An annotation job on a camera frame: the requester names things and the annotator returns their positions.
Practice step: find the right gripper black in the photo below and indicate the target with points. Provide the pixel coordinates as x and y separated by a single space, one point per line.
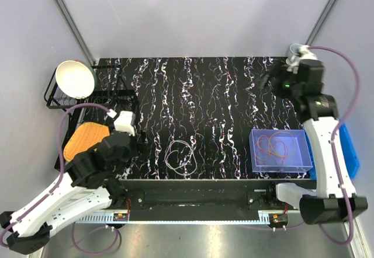
279 72

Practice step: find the orange woven mat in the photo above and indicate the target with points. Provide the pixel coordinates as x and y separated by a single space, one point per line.
85 136

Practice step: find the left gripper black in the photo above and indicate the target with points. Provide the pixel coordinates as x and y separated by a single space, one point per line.
139 146

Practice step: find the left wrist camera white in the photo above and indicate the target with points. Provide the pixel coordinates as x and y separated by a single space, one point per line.
125 122

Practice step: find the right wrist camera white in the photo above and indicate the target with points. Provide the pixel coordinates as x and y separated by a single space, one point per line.
306 54

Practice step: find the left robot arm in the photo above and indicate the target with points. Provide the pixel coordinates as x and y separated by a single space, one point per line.
89 183

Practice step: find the white mug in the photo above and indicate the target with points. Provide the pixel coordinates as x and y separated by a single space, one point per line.
293 54

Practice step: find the purple translucent box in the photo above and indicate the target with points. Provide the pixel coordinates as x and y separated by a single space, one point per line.
279 151

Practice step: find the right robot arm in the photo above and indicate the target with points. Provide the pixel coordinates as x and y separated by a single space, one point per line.
335 198

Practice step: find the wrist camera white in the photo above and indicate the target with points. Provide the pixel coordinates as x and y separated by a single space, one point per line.
306 54
125 122

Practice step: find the black wire dish rack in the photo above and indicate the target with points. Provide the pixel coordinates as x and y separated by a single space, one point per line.
110 91

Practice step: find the blue plastic bin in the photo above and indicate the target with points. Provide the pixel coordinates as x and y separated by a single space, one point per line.
349 152

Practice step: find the white bowl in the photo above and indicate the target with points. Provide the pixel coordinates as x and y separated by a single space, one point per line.
75 79

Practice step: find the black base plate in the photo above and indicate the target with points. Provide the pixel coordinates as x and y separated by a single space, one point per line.
191 201

